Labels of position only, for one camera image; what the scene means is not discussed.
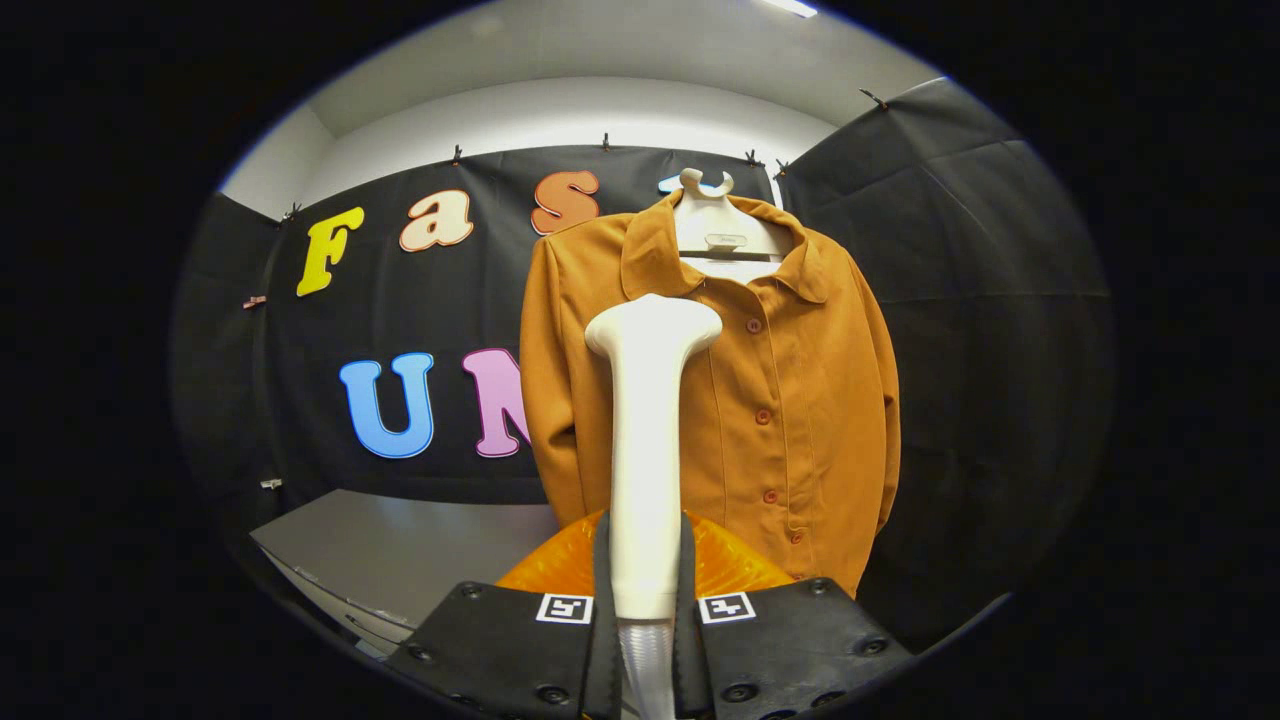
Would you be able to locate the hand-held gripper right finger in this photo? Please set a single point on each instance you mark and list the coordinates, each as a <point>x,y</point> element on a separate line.
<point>690,660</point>

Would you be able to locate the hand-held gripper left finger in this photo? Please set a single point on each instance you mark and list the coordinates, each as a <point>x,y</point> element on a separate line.
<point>602,660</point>

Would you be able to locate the white garment steamer head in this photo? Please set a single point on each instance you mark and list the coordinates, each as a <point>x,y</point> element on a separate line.
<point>645,450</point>

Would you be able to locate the orange button-up shirt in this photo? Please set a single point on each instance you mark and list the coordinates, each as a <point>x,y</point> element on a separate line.
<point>800,400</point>

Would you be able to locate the white clothes hanger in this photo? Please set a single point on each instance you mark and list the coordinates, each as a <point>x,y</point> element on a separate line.
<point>715,225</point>

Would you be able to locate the grey cabinet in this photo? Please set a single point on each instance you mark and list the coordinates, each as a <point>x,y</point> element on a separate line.
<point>400,540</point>

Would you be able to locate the black backdrop cloth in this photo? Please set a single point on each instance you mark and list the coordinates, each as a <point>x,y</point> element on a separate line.
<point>1000,400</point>

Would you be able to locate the row of black backdrop clips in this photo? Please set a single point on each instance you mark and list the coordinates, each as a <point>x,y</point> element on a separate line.
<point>605,141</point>

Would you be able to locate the long ceiling light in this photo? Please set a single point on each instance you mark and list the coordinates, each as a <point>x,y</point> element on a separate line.
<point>792,7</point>

